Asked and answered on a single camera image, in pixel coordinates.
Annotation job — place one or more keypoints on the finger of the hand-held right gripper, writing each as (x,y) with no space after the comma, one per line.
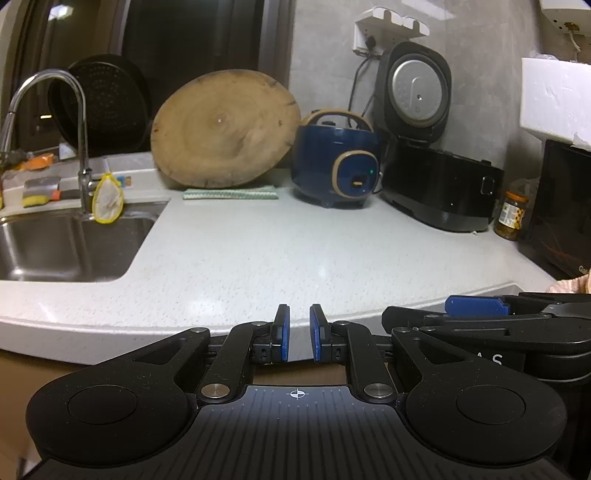
(508,332)
(475,306)

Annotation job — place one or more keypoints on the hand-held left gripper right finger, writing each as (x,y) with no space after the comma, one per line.
(316,334)

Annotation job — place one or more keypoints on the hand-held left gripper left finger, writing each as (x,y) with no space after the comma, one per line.
(282,334)

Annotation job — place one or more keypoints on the brown cardboard box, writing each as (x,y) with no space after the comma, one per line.
(27,378)

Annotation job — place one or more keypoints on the person's right hand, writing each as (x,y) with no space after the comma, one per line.
(575,285)

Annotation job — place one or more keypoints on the glass jar of pickles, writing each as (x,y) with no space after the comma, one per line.
(511,217)

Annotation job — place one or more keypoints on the black rice cooker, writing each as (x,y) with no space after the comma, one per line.
(443,184)

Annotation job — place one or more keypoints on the black countertop oven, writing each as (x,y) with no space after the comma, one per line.
(563,212)

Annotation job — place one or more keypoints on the green striped cloth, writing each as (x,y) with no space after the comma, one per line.
(231,194)

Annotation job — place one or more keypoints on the blue rice cooker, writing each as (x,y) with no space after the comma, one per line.
(323,166)

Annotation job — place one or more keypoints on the round wooden cutting board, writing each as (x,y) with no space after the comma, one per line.
(221,134)

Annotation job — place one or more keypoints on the white foam box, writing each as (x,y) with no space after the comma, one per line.
(554,101)

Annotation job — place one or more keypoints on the yellow rimmed mesh strainer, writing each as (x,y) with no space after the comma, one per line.
(108,201)

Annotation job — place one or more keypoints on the blue sticker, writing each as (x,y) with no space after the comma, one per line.
(123,181)

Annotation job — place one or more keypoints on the steel sink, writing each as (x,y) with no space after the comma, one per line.
(69,249)

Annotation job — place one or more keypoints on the small orange item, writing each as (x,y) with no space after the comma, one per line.
(56,194)

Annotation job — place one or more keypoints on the steel faucet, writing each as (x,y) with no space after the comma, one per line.
(83,138)

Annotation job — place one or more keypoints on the yellow sponge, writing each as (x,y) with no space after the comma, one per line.
(36,200)

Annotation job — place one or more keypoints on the grey scouring pad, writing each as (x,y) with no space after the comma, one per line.
(41,185)

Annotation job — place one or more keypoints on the black perforated pan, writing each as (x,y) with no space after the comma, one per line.
(106,106)

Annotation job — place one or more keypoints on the orange sponge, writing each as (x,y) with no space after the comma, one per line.
(39,162)

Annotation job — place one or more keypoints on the white water heater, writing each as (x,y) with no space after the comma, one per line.
(568,14)

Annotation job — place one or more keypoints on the dark window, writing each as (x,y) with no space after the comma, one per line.
(194,37)

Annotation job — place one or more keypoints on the white wall holder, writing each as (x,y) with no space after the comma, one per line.
(397,18)

